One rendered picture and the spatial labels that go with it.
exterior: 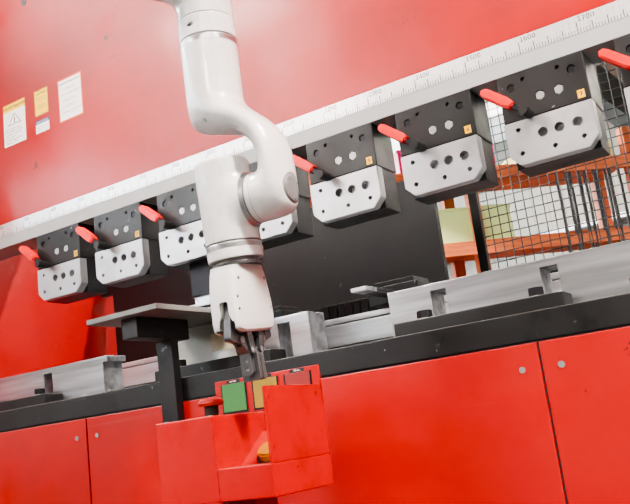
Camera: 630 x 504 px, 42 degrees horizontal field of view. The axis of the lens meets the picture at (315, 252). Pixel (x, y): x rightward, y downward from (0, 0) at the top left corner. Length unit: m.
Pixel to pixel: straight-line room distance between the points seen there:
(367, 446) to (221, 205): 0.48
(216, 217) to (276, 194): 0.10
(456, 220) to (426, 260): 3.73
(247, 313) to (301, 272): 1.07
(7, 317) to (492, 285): 1.50
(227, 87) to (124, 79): 0.78
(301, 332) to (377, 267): 0.57
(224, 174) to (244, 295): 0.18
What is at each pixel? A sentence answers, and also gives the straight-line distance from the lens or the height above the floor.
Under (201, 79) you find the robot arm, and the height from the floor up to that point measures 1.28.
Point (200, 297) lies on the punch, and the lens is 1.81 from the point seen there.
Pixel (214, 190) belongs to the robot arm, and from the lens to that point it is 1.22.
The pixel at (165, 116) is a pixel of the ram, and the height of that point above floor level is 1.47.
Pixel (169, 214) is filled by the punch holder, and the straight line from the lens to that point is 1.84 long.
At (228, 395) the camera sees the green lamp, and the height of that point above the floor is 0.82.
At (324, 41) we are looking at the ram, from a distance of 1.70.
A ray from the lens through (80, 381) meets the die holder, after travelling 2.01.
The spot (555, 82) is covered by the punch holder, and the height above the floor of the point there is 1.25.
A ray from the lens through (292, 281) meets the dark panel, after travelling 2.27.
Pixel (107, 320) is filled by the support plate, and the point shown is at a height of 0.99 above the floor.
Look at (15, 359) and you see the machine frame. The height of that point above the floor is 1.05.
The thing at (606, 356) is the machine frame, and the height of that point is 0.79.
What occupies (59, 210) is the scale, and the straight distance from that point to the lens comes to 2.10.
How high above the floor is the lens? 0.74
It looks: 12 degrees up
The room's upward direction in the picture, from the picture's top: 7 degrees counter-clockwise
